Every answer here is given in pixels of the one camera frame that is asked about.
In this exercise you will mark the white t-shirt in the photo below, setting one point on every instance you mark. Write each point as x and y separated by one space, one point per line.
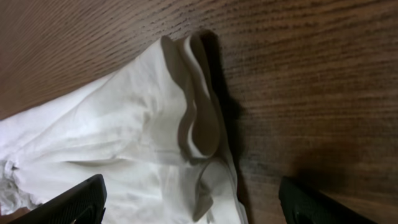
153 129

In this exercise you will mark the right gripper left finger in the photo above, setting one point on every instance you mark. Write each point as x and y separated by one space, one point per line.
82 204

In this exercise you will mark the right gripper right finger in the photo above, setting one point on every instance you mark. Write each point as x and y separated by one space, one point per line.
304 205

